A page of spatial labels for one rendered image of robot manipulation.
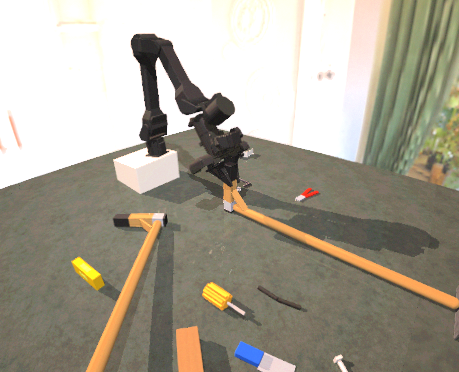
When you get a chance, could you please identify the orange flat bar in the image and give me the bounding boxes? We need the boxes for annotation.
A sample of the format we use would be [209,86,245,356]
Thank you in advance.
[176,326,204,372]

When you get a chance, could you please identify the yellow rectangular block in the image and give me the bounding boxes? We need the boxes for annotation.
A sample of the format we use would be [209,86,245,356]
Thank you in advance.
[72,258,105,290]

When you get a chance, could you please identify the yellow-handled screwdriver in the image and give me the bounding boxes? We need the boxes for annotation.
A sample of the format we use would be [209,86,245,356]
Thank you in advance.
[202,282,245,316]

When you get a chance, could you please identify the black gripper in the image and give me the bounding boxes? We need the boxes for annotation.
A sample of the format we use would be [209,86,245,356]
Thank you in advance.
[189,129,250,187]

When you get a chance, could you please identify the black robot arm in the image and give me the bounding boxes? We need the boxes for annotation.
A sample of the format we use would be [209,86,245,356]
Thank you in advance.
[130,33,243,158]

